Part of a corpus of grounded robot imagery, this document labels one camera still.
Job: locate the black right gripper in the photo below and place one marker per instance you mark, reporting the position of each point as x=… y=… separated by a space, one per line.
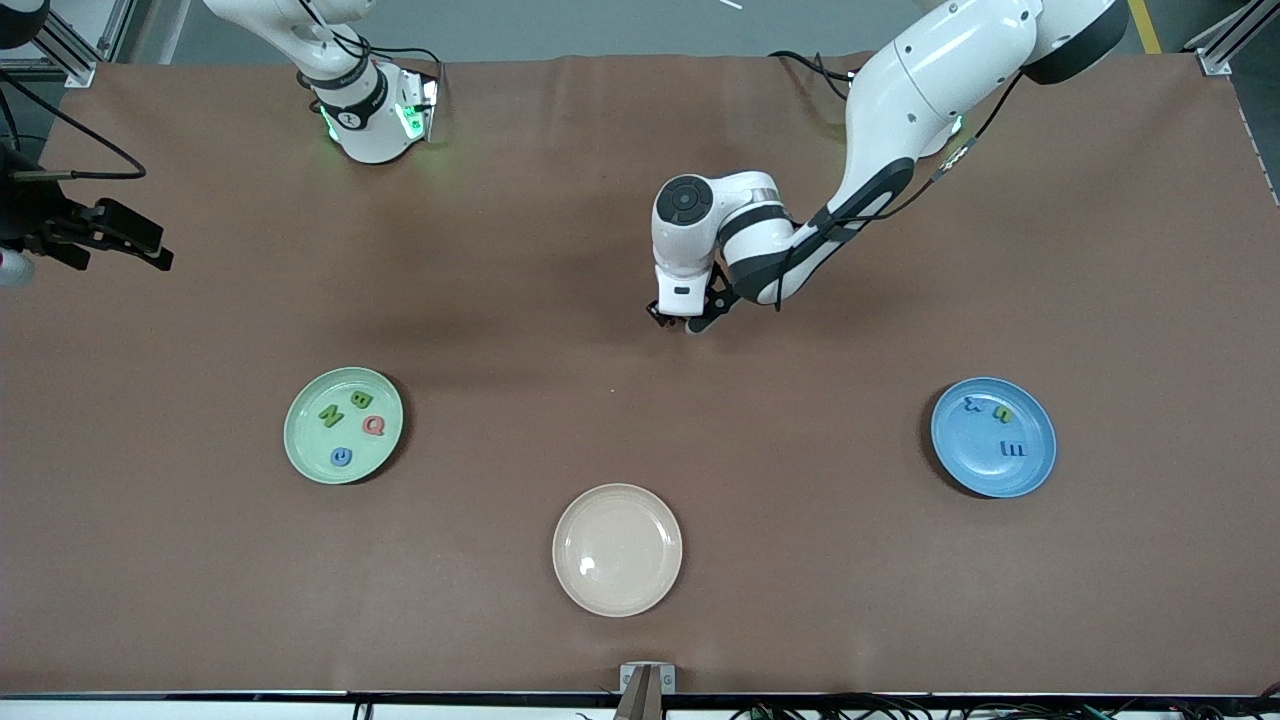
x=22 y=222

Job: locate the green capital letter N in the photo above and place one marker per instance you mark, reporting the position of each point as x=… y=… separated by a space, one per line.
x=330 y=415

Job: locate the blue plus sign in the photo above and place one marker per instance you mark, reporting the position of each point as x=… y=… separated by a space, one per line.
x=975 y=405

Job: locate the blue lowercase letter e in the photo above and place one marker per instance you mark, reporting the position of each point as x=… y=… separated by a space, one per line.
x=334 y=457

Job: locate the red capital letter Q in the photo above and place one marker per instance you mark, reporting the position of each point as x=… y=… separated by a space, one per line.
x=365 y=425

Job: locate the blue lowercase letter m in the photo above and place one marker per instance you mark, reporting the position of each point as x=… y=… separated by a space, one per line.
x=1013 y=448

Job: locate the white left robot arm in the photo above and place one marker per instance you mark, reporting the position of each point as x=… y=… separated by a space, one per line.
x=930 y=70

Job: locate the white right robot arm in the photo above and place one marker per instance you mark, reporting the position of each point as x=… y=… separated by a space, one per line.
x=375 y=125

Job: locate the brown table cover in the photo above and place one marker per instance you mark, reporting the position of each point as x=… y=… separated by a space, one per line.
x=640 y=450

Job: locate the beige plate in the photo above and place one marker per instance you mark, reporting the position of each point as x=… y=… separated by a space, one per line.
x=617 y=550

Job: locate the light green plate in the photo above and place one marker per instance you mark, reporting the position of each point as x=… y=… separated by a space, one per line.
x=300 y=440

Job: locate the metal base connector plate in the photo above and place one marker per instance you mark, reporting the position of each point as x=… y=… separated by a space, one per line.
x=425 y=100

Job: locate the blue plate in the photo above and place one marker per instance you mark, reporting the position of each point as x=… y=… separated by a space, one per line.
x=980 y=465

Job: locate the aluminium frame profile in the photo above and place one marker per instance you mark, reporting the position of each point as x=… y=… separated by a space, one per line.
x=1215 y=55
x=80 y=70

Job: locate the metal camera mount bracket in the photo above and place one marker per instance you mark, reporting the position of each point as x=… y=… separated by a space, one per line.
x=628 y=678

